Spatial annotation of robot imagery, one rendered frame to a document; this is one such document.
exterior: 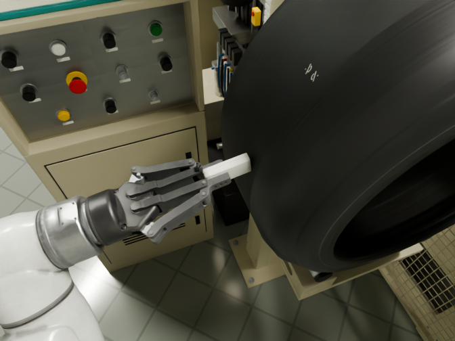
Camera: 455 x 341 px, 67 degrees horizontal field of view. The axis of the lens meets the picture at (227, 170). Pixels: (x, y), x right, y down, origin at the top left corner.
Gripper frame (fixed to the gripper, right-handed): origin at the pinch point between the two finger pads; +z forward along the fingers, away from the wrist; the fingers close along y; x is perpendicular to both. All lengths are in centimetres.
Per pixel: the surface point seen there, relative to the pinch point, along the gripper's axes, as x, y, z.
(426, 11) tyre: -18.5, -3.2, 24.1
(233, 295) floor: 125, 19, -7
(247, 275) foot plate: 125, 25, 2
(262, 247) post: 101, 26, 12
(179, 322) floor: 121, 16, -34
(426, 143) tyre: -9.2, -12.8, 20.1
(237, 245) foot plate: 126, 42, 4
